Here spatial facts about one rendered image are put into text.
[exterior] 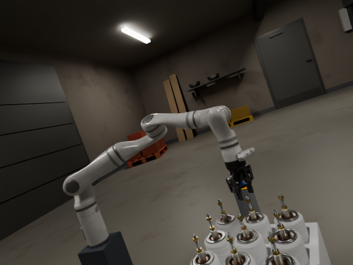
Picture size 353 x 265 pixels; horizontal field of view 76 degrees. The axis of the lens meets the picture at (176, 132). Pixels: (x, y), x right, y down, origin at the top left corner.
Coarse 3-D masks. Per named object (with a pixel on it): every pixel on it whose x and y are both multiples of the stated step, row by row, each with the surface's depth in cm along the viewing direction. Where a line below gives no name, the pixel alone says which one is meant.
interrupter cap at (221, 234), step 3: (219, 231) 86; (222, 231) 85; (210, 234) 86; (219, 234) 84; (222, 234) 83; (225, 234) 83; (207, 237) 84; (210, 237) 84; (219, 237) 82; (222, 237) 81; (207, 240) 82; (210, 240) 82; (213, 240) 81; (216, 240) 80; (219, 240) 80; (210, 243) 80; (213, 243) 80
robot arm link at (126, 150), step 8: (160, 128) 99; (144, 136) 105; (152, 136) 100; (160, 136) 100; (120, 144) 99; (128, 144) 100; (136, 144) 100; (144, 144) 100; (120, 152) 97; (128, 152) 98; (136, 152) 100
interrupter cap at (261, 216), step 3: (258, 213) 88; (261, 213) 87; (246, 216) 89; (249, 216) 89; (258, 216) 87; (261, 216) 86; (246, 219) 87; (249, 219) 87; (255, 219) 86; (258, 219) 84; (261, 219) 83; (246, 222) 85; (249, 222) 84; (252, 222) 84; (255, 222) 83
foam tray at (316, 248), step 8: (272, 224) 91; (312, 224) 83; (312, 232) 78; (320, 232) 82; (312, 240) 75; (320, 240) 78; (312, 248) 72; (320, 248) 73; (312, 256) 68; (320, 256) 69; (328, 256) 83; (312, 264) 65; (320, 264) 66; (328, 264) 78
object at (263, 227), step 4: (264, 216) 86; (264, 220) 83; (268, 220) 86; (244, 224) 86; (248, 224) 84; (252, 224) 83; (256, 224) 83; (260, 224) 82; (264, 224) 83; (268, 224) 84; (248, 228) 84; (252, 228) 83; (256, 228) 82; (260, 228) 82; (264, 228) 82; (268, 228) 83; (260, 232) 82; (264, 232) 82; (272, 232) 85; (264, 236) 82; (264, 240) 82
